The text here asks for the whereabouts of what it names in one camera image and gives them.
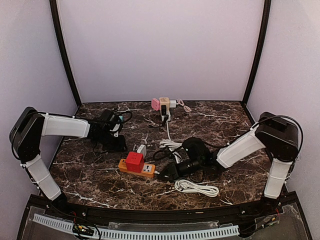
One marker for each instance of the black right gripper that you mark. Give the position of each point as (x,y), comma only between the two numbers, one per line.
(174,170)

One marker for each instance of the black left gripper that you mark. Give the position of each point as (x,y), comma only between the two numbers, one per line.
(116,143)

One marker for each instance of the red cube socket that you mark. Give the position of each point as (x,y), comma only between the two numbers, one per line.
(134,162)

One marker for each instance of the white adapter plug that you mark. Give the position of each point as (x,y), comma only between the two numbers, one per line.
(142,149)

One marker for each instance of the orange power strip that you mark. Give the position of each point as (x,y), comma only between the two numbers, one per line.
(147,171)

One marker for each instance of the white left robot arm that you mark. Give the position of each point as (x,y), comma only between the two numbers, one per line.
(25,138)

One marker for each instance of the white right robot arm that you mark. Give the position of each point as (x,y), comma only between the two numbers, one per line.
(282,136)

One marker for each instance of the pink plug adapter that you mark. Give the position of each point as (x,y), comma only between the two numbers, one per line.
(155,104)

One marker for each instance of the black plug at back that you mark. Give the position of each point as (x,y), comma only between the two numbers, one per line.
(163,109)

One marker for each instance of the beige cube socket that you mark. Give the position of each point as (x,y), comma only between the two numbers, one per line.
(164,101)

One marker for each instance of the white power strip at back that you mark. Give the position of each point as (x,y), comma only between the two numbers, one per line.
(166,118)

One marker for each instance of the white usb charger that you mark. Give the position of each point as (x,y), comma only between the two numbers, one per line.
(172,103)

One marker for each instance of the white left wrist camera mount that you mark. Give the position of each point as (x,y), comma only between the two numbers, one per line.
(116,130)

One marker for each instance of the white slotted cable duct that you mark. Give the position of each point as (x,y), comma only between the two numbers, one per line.
(128,231)

